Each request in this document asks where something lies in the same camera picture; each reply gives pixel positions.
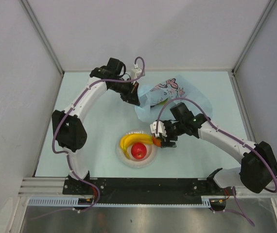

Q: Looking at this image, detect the white slotted cable duct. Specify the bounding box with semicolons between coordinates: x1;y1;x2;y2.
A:
28;196;213;209

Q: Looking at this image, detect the light blue plastic bag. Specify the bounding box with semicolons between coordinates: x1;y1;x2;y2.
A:
135;75;213;123

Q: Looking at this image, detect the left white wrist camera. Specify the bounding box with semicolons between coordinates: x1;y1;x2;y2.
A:
130;68;145;81

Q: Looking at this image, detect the orange red fake peach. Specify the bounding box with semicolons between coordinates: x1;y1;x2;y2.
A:
152;136;162;148

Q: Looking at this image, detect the yellow fake fruit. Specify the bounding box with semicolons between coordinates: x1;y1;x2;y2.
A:
120;133;153;160

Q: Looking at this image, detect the white paper plate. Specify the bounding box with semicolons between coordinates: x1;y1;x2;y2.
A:
116;130;157;168

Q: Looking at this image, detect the green fake fruit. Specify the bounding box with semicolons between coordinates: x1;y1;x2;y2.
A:
151;99;168;108

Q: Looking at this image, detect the red fake apple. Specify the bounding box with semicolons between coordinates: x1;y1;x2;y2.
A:
131;142;147;160

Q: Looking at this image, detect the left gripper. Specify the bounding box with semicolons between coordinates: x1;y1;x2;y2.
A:
109;79;140;106

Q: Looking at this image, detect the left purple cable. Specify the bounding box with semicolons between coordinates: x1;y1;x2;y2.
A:
29;57;146;219

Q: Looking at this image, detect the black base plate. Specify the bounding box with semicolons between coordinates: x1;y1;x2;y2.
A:
62;176;237;204

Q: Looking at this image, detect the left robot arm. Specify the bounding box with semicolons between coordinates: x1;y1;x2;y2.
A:
52;56;145;194

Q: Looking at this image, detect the aluminium frame rail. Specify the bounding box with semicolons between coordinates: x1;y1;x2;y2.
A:
18;176;277;199

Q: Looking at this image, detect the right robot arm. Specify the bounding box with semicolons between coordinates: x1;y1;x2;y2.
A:
150;102;277;195

